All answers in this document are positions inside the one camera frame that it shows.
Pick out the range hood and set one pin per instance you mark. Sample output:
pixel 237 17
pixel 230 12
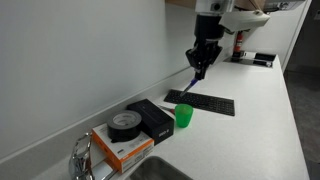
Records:
pixel 281 5

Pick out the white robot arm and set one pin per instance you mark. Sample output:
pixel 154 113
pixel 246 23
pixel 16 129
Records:
pixel 231 20

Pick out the blue pen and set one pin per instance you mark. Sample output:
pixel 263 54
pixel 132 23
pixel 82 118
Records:
pixel 192 83

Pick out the black keyboard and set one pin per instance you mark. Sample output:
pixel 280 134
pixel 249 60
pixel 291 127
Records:
pixel 203 102

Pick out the chrome faucet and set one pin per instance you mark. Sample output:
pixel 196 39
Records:
pixel 80 166

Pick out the green plastic cup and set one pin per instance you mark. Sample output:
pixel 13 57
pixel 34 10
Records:
pixel 183 114

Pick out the wooden upper cabinet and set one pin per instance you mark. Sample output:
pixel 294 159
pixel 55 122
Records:
pixel 243 4

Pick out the orange and white box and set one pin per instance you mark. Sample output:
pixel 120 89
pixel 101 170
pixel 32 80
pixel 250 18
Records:
pixel 122 155

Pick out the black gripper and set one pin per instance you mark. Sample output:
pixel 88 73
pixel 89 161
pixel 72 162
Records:
pixel 208 32

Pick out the stainless steel sink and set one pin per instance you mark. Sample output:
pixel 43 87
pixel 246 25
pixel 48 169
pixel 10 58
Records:
pixel 156 168

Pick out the black duct tape roll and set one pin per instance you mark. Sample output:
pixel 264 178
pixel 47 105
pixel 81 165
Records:
pixel 123 126

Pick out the black rectangular box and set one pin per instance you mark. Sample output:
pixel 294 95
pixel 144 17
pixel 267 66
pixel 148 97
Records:
pixel 155 123

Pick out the red fire extinguisher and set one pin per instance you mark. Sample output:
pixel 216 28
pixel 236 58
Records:
pixel 237 52

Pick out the red handled screwdriver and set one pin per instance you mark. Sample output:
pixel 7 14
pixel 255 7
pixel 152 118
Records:
pixel 172 111

